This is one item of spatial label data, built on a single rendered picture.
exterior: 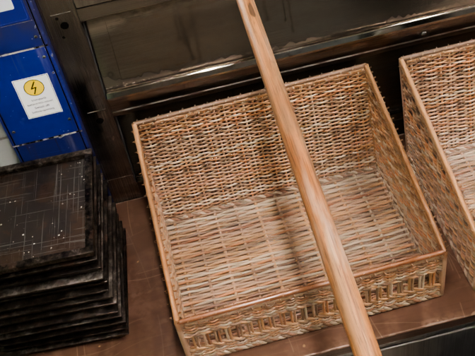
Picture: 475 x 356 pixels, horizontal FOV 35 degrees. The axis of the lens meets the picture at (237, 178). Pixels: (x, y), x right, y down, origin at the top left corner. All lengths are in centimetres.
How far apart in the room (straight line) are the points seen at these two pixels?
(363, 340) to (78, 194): 84
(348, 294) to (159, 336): 82
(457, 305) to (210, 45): 75
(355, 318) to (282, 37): 90
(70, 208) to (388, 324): 69
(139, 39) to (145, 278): 54
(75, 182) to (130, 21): 35
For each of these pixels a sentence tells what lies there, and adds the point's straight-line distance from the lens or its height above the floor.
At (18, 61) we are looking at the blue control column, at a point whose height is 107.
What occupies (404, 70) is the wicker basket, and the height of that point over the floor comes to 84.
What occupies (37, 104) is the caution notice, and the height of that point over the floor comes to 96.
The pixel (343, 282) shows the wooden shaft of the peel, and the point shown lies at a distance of 91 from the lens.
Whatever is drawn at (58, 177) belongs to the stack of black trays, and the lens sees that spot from 161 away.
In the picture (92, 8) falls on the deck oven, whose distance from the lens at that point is 157.
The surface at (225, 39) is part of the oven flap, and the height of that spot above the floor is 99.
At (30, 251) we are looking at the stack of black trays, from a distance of 149.
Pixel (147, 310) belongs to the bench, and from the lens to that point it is 170.
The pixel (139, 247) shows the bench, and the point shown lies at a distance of 181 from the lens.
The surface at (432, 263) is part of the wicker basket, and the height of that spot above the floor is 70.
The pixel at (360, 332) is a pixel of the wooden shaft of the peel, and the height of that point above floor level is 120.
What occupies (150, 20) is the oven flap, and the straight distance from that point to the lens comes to 162.
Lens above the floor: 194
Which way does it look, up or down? 46 degrees down
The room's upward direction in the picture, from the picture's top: 12 degrees counter-clockwise
